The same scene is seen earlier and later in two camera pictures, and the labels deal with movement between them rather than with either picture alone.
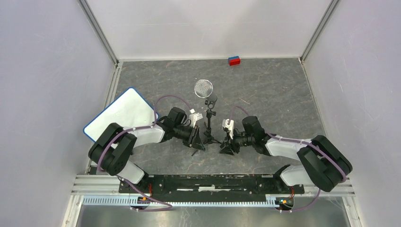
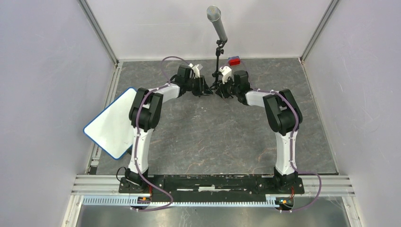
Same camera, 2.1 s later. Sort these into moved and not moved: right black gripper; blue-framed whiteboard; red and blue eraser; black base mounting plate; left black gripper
Moved: right black gripper; left black gripper
Not moved: black base mounting plate; blue-framed whiteboard; red and blue eraser
